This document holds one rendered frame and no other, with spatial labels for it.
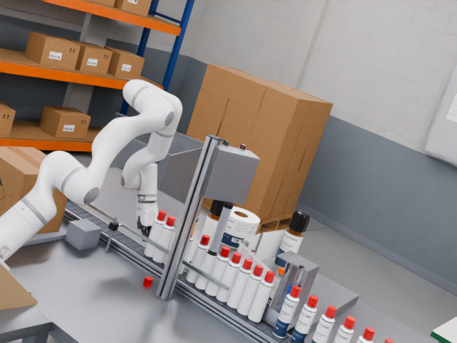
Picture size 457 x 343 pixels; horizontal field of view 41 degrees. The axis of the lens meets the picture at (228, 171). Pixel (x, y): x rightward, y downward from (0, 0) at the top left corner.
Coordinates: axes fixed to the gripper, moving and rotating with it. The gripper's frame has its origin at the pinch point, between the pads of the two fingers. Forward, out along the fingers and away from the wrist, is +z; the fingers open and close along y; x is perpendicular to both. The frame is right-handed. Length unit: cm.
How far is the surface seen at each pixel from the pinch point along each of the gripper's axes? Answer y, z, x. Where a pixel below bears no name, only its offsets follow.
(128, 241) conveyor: -0.4, 3.2, 9.8
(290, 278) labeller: 10, 10, -64
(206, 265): -3.2, 7.3, -33.2
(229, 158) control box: -14, -36, -50
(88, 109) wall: 344, -69, 378
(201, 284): -2.9, 15.3, -30.9
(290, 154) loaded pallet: 341, -24, 100
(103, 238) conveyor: -5.5, 2.0, 19.3
